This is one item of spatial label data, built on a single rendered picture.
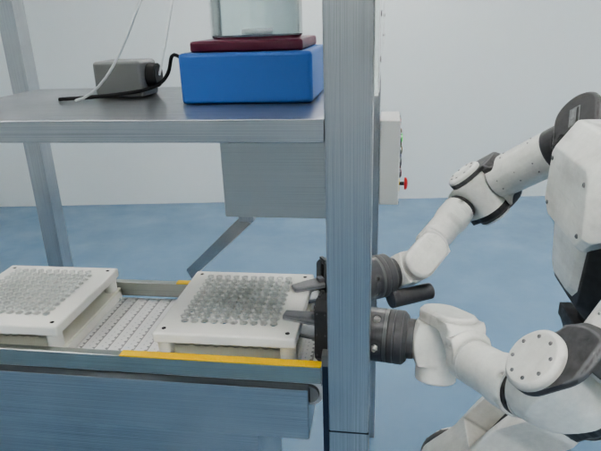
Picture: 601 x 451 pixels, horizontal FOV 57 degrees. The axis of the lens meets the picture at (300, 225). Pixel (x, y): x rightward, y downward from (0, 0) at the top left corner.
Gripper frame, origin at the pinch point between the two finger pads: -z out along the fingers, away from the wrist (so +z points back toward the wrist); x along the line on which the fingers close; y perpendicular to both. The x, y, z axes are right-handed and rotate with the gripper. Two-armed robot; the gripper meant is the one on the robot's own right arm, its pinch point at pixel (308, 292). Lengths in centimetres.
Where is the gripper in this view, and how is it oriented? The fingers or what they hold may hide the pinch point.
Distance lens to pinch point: 108.1
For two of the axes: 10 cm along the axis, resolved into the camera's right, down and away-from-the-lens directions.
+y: -4.0, -3.1, 8.6
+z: 9.2, -1.6, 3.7
